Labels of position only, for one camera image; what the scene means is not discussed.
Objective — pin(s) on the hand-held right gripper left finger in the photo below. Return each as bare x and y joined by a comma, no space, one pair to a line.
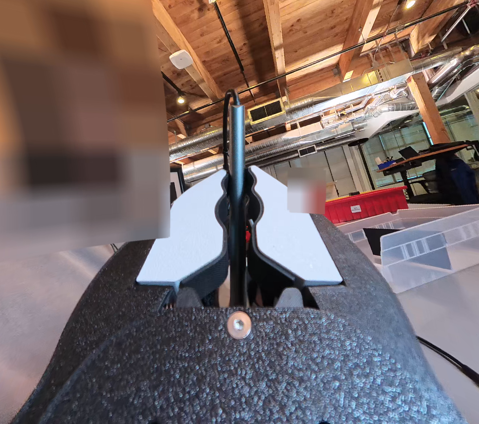
187,240

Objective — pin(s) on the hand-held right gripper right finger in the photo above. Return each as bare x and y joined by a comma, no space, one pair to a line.
288,244

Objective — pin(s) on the dark grey usb hub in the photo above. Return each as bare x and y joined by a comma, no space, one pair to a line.
237,169

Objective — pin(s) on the clear plastic bin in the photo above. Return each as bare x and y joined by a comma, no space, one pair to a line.
408,248

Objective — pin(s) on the black framed marker sign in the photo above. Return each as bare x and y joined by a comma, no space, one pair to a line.
176,188

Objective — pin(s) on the red plastic bin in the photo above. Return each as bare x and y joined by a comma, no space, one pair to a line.
366,203

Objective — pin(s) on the black round high table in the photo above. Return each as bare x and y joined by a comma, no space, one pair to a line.
358,142

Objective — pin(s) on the small blue box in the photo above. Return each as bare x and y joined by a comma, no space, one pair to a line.
389,161

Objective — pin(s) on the black vent grille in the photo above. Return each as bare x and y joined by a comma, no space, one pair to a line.
265,111

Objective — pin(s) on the black laptop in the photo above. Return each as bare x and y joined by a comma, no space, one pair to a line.
408,152

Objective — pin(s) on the black office chair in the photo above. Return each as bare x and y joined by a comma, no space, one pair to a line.
428,184

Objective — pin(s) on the wooden standing desk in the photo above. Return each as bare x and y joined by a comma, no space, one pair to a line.
423,157

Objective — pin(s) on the white ceiling access point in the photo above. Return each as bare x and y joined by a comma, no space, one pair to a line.
181,59

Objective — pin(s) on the dark blue jacket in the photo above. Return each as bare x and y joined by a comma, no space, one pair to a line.
460,180

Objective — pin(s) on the wooden post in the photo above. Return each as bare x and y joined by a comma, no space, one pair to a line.
426,109

